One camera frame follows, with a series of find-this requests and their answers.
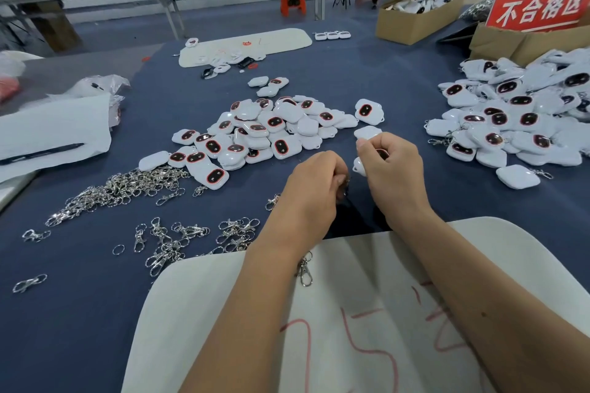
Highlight flat brown cardboard box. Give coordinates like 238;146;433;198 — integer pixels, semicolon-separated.
469;22;590;69

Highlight orange bag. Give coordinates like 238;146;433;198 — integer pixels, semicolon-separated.
0;77;22;104

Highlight white paper sheet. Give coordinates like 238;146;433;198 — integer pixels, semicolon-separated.
0;93;114;184

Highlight white tag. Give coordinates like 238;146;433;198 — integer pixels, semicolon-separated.
351;147;390;177

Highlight person's right forearm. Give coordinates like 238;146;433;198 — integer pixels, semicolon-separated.
396;213;590;393

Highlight white foam board red marks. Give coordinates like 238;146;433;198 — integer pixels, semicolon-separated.
122;217;590;393

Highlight long white foam board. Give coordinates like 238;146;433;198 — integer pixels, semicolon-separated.
179;28;313;69

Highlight person's left forearm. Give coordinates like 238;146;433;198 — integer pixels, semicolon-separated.
179;241;324;393

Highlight person's right hand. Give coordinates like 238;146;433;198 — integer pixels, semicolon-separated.
355;132;439;233

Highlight black pen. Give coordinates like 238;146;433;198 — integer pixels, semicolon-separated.
0;142;86;166

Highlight red plastic stool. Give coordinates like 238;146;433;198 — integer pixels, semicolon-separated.
280;0;307;18

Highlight person's left hand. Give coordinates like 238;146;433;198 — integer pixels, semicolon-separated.
262;150;352;255

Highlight red sign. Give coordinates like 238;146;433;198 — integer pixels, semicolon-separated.
486;0;590;33

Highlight white plastic bag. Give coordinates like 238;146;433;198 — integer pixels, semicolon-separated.
0;50;42;78

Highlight open cardboard box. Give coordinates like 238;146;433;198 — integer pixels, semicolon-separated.
375;0;468;47

